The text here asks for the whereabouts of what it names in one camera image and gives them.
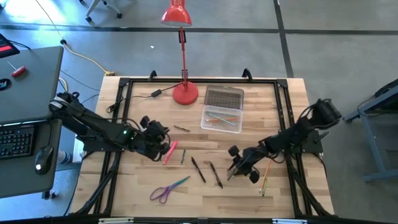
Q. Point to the black floor socket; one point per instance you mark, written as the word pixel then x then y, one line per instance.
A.
pixel 63 41

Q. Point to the white aluminium bar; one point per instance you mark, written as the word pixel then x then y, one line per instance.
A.
pixel 289 221
pixel 116 221

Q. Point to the black computer mouse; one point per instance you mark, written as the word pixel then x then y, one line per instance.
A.
pixel 43 158

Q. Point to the black device with red screen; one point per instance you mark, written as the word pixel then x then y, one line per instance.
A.
pixel 6 46

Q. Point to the red desk lamp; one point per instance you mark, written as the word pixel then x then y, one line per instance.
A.
pixel 185 93

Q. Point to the dark grey keyboard shelf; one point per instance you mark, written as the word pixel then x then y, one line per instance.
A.
pixel 25 180

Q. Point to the orange pencil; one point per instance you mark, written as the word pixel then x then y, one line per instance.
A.
pixel 265 175
pixel 213 120

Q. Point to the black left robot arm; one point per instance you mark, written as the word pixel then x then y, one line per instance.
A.
pixel 93 121

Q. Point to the white office chair base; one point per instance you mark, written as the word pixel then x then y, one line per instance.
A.
pixel 93 7

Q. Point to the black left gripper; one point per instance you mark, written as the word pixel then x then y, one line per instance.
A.
pixel 152 137

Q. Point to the grey-green pencil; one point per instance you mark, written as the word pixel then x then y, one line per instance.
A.
pixel 232 175

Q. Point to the clear plastic supply box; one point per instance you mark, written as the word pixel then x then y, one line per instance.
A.
pixel 224 99

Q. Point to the white box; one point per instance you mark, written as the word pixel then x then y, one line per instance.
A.
pixel 77 155

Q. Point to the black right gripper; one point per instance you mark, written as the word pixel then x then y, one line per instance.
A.
pixel 248 158

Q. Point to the clear water bottle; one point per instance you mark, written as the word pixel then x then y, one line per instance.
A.
pixel 64 157

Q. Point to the pink highlighter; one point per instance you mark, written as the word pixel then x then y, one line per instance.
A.
pixel 170 152

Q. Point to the green crayon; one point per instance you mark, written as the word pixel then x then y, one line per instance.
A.
pixel 183 156

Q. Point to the red screwdriver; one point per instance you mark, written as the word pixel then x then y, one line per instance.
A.
pixel 18 71

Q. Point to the black table clamp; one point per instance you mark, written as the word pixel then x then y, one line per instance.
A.
pixel 153 75
pixel 247 74

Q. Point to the black pen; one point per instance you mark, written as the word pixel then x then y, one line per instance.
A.
pixel 198 169
pixel 216 175

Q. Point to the blue-grey metal table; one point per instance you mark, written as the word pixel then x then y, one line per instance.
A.
pixel 371 140

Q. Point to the purple and teal scissors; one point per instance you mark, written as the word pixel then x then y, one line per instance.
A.
pixel 177 183

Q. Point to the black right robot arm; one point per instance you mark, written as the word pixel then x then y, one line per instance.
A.
pixel 298 130

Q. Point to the black aluminium table frame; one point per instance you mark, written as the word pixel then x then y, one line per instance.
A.
pixel 217 80

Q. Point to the green and yellow pencil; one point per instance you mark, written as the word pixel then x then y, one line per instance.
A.
pixel 264 187

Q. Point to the short brown pencil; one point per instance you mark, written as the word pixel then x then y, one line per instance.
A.
pixel 182 128

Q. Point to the grey desk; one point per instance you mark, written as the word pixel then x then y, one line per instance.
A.
pixel 31 93

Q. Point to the round black sticker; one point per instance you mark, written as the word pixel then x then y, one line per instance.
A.
pixel 4 84

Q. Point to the black keyboard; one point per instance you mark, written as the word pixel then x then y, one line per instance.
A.
pixel 15 141

